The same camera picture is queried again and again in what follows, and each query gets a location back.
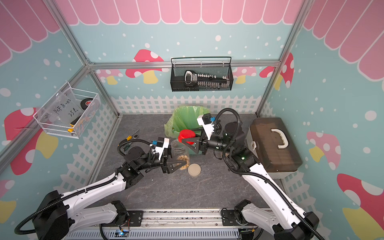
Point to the clear wall bin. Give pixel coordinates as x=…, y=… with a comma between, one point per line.
x=55, y=116

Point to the socket wrench set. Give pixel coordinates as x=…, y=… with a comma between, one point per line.
x=206, y=82

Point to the green plastic bin liner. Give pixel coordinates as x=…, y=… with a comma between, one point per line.
x=184, y=117

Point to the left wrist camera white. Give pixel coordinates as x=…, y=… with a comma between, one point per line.
x=160, y=145

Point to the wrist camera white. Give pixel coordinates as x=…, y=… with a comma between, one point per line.
x=160, y=145
x=207, y=122

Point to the black wire mesh basket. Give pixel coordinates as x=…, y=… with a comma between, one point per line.
x=219, y=66

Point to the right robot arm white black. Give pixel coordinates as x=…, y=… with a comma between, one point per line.
x=296, y=223

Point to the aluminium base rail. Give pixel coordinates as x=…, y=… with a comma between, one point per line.
x=185, y=224

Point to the yellow utility knife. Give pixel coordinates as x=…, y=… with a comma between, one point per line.
x=75, y=126

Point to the green trash bin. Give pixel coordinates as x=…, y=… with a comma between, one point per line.
x=174, y=134

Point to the beige jar lid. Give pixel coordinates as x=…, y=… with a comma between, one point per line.
x=194, y=170

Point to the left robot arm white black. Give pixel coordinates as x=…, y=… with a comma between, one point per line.
x=60, y=214

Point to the peanut jar red lid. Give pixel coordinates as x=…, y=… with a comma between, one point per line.
x=180, y=153

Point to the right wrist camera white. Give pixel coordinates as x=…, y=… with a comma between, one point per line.
x=207, y=122

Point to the yellow black screwdriver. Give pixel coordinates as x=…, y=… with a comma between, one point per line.
x=133, y=135

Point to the brown lidded tool box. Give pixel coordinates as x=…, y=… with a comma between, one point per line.
x=270, y=141

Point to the black tape roll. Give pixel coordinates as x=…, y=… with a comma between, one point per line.
x=86, y=102

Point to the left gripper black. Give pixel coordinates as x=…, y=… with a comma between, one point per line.
x=166, y=165

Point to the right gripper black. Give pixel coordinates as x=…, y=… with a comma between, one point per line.
x=202, y=143

